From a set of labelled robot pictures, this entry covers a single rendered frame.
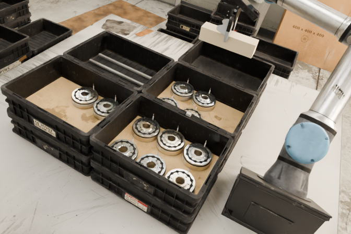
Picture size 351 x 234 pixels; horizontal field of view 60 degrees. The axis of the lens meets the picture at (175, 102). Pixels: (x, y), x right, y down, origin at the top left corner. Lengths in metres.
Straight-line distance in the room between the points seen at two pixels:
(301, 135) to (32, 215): 0.87
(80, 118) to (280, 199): 0.76
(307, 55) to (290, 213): 2.92
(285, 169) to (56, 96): 0.91
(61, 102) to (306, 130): 0.90
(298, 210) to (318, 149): 0.20
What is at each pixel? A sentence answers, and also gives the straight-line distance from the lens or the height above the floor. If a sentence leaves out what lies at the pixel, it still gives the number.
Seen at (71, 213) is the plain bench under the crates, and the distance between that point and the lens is 1.13.
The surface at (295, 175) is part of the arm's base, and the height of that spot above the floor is 0.92.
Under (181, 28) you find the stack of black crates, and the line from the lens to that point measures 2.94.
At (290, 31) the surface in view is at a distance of 3.80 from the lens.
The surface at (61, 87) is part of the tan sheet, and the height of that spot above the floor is 0.83.
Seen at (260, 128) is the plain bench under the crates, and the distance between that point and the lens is 1.55.
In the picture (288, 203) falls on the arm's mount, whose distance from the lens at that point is 1.04.
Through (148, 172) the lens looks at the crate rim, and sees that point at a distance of 0.93.
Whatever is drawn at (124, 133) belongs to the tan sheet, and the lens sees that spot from 1.16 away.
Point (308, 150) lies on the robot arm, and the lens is 0.96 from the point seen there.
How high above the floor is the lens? 1.68
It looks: 40 degrees down
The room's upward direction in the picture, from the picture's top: 12 degrees clockwise
